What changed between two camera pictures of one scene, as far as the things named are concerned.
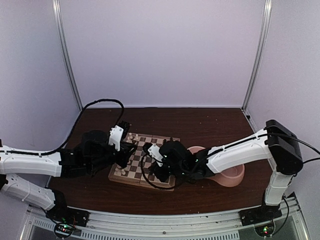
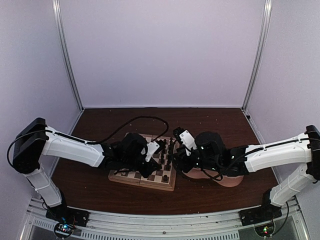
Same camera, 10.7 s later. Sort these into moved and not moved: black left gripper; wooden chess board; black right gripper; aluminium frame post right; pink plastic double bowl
Moved: black right gripper; black left gripper
Not moved: wooden chess board; aluminium frame post right; pink plastic double bowl
